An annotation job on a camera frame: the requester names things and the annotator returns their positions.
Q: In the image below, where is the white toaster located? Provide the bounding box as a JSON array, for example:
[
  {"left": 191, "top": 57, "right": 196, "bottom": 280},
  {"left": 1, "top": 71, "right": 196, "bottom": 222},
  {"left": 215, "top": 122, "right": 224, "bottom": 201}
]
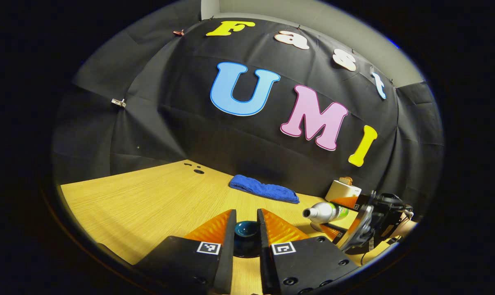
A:
[{"left": 325, "top": 179, "right": 362, "bottom": 202}]

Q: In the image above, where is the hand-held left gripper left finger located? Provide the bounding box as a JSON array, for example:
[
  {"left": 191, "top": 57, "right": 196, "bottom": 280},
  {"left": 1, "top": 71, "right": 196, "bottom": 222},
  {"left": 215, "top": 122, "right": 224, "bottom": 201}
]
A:
[{"left": 135, "top": 209, "right": 237, "bottom": 295}]

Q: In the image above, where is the blue folded towel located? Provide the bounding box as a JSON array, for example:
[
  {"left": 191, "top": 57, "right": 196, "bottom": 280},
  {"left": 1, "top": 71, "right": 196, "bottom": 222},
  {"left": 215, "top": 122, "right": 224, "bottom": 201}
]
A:
[{"left": 229, "top": 175, "right": 300, "bottom": 204}]

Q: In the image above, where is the black backdrop cloth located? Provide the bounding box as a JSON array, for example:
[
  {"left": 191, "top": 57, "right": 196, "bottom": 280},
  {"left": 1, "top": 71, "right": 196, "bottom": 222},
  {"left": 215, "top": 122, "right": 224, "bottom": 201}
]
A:
[{"left": 51, "top": 0, "right": 445, "bottom": 213}]

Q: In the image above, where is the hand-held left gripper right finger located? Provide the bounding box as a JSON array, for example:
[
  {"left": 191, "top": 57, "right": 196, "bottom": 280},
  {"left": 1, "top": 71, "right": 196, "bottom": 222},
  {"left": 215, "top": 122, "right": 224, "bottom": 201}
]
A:
[{"left": 257, "top": 208, "right": 361, "bottom": 295}]

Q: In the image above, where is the silver water bottle green label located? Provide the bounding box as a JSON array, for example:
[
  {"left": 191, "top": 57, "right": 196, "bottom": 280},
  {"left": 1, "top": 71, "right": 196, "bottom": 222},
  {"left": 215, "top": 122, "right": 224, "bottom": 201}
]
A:
[{"left": 302, "top": 202, "right": 350, "bottom": 224}]

